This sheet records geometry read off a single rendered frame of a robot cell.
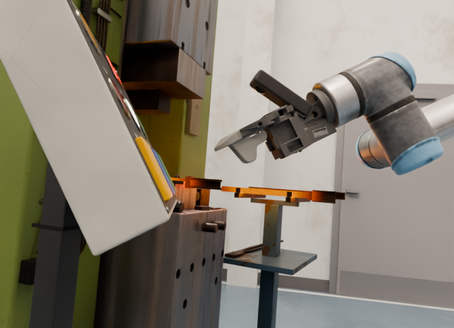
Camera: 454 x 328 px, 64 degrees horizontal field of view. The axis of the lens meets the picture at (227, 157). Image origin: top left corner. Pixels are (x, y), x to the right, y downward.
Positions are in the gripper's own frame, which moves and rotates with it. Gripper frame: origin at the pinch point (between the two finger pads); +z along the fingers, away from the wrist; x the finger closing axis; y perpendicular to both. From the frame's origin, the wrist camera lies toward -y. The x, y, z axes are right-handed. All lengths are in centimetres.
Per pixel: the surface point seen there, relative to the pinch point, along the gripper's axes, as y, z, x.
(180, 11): -39, -10, 34
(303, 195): 27, -29, 68
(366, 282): 169, -109, 283
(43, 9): -17.4, 13.4, -27.0
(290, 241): 106, -63, 308
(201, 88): -21, -9, 51
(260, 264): 42, -3, 69
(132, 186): 1.8, 13.0, -27.0
